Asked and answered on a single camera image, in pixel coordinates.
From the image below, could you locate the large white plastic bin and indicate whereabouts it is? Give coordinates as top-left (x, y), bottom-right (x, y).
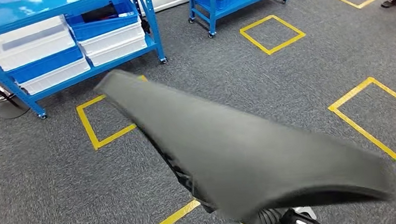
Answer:
top-left (0, 14), bottom-right (78, 72)

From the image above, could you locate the black plastic licence plate bracket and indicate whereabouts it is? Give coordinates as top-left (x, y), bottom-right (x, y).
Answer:
top-left (92, 51), bottom-right (396, 224)

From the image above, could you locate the blue metal shelf rack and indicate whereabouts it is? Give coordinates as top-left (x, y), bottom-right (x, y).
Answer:
top-left (0, 0), bottom-right (171, 123)

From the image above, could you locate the blue wheeled shelf rack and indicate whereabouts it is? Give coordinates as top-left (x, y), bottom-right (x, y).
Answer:
top-left (187, 0), bottom-right (298, 40)

